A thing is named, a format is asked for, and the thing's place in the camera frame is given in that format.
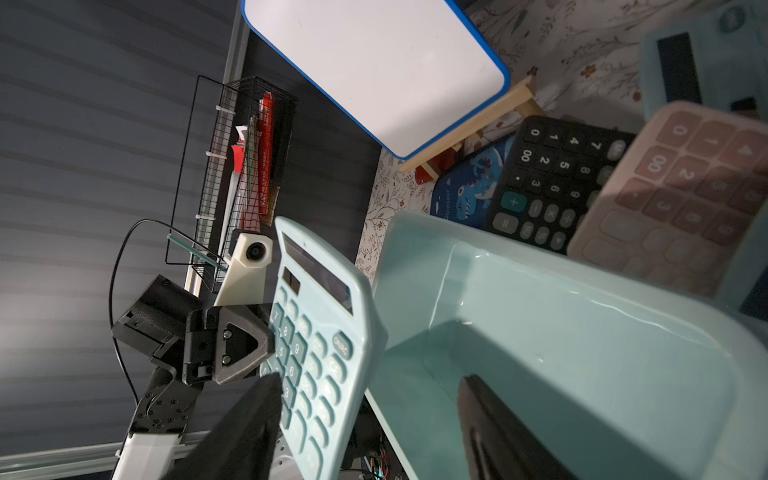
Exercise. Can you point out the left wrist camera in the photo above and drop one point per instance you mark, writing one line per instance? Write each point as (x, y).
(245, 278)

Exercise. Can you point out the black calculator left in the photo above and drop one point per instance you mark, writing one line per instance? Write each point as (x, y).
(554, 171)

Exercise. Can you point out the blue dinosaur pencil case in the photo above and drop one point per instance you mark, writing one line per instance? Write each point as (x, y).
(464, 193)

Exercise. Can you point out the mint green storage box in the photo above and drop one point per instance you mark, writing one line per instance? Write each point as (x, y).
(619, 379)

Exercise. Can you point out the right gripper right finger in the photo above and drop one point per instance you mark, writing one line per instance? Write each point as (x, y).
(497, 443)

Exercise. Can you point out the blue framed whiteboard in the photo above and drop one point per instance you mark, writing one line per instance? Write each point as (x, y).
(407, 72)

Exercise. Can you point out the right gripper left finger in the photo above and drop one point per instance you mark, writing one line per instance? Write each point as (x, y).
(242, 444)

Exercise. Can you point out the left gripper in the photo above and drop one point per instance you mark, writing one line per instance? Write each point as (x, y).
(226, 344)

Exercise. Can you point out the small pink calculator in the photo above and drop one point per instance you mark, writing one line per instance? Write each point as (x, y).
(680, 200)

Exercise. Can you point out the teal calculator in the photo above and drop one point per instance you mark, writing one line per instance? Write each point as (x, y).
(718, 60)
(328, 339)

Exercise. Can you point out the red folder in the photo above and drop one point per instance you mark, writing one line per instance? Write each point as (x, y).
(267, 113)

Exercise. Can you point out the black wire wall basket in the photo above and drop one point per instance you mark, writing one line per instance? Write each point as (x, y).
(217, 192)

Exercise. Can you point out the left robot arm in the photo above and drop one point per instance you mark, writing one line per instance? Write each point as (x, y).
(154, 325)

